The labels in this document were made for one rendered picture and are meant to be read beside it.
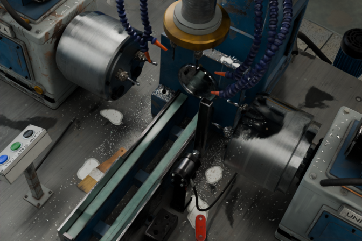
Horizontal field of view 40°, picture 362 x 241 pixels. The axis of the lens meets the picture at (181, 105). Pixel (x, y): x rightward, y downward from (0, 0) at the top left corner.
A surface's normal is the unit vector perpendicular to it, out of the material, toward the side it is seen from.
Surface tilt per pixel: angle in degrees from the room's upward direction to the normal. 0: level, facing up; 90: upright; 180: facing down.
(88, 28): 13
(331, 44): 0
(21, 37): 90
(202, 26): 0
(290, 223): 90
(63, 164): 0
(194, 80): 90
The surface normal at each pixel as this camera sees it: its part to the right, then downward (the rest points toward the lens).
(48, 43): 0.85, 0.44
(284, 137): -0.13, -0.33
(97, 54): -0.26, -0.11
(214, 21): 0.06, -0.61
